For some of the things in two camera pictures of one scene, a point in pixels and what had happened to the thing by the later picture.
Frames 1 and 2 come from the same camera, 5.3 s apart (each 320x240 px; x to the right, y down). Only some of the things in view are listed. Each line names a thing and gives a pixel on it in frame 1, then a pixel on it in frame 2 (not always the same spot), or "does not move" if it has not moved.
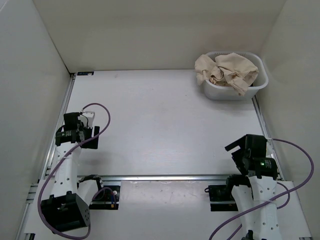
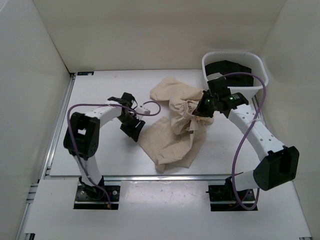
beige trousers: [227, 69] to [176, 138]
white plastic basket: [213, 91] does not move
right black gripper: [240, 142] to [199, 110]
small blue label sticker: [85, 73] does not move
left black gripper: [92, 144] to [132, 131]
